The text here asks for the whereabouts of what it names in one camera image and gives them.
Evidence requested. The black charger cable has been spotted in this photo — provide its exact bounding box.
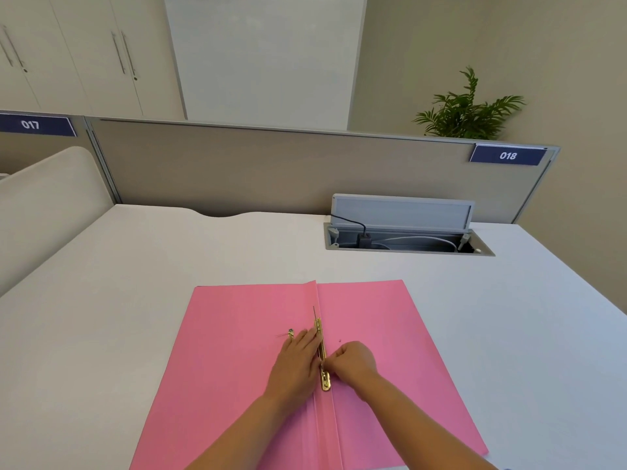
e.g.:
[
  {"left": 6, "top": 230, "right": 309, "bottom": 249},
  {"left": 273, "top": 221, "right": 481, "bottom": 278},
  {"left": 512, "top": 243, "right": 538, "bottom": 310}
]
[{"left": 329, "top": 214, "right": 376, "bottom": 249}]

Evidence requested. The grey desk partition panel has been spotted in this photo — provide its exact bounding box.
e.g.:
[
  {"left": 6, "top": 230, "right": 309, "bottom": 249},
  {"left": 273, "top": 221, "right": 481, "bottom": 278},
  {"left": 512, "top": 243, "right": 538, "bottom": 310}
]
[
  {"left": 0, "top": 111, "right": 123, "bottom": 204},
  {"left": 84, "top": 116, "right": 561, "bottom": 225}
]

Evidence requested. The person's left forearm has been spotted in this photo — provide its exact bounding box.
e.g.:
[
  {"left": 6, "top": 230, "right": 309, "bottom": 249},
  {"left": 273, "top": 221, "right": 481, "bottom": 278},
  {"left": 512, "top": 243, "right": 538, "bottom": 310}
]
[{"left": 185, "top": 394, "right": 314, "bottom": 470}]

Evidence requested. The gold metal file fastener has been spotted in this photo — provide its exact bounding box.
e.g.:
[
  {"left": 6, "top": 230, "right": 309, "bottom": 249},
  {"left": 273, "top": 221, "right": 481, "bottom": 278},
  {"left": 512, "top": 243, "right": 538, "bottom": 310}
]
[{"left": 313, "top": 306, "right": 334, "bottom": 393}]

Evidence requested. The pink paper file folder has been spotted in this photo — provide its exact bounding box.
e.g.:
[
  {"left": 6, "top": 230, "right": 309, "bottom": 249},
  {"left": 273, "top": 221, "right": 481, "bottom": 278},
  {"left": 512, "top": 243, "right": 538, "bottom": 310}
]
[{"left": 129, "top": 279, "right": 490, "bottom": 470}]

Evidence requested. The person's right hand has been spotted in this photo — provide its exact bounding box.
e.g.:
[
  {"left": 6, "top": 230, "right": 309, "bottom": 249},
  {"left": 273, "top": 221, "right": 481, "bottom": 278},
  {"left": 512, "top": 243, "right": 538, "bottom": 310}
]
[{"left": 321, "top": 340, "right": 381, "bottom": 402}]

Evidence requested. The green potted plant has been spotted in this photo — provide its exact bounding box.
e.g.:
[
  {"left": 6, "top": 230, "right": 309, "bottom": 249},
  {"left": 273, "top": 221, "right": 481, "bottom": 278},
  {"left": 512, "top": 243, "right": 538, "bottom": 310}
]
[{"left": 413, "top": 67, "right": 527, "bottom": 142}]

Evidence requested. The grey desk cable box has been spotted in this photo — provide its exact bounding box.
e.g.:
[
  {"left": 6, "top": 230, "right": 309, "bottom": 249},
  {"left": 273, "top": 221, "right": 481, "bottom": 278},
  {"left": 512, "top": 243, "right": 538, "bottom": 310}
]
[{"left": 323, "top": 193, "right": 496, "bottom": 257}]

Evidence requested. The metal cabinet handle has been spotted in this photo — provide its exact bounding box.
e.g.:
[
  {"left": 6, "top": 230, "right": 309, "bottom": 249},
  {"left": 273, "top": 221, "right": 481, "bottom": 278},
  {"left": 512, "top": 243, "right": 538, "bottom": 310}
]
[
  {"left": 121, "top": 29, "right": 141, "bottom": 82},
  {"left": 1, "top": 24, "right": 26, "bottom": 70},
  {"left": 111, "top": 31, "right": 127, "bottom": 77}
]

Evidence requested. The white cable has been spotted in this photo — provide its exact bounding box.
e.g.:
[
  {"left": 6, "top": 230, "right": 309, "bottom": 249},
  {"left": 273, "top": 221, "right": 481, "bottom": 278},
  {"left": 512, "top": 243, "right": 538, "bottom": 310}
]
[{"left": 372, "top": 234, "right": 459, "bottom": 252}]

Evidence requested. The cream wall cabinet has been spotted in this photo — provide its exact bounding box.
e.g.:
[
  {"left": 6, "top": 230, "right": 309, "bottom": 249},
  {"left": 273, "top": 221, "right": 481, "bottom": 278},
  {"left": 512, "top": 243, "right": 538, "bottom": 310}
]
[{"left": 0, "top": 0, "right": 187, "bottom": 119}]

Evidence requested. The blue partition number label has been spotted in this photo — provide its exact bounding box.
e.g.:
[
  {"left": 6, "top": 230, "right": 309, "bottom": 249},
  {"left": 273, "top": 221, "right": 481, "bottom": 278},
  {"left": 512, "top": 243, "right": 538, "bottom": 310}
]
[
  {"left": 469, "top": 144, "right": 548, "bottom": 167},
  {"left": 0, "top": 114, "right": 78, "bottom": 138}
]

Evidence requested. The person's right forearm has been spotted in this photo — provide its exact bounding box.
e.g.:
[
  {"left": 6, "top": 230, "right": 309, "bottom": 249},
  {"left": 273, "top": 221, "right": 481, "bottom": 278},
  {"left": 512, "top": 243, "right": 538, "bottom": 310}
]
[{"left": 354, "top": 374, "right": 496, "bottom": 470}]

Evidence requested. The person's left hand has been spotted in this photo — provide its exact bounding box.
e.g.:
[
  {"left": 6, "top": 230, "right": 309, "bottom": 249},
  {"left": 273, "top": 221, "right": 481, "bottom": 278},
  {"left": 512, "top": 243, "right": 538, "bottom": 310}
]
[{"left": 265, "top": 328, "right": 322, "bottom": 405}]

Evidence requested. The white whiteboard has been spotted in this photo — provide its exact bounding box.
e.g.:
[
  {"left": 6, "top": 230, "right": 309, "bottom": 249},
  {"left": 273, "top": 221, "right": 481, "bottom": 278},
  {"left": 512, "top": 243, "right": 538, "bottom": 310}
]
[{"left": 163, "top": 0, "right": 368, "bottom": 132}]

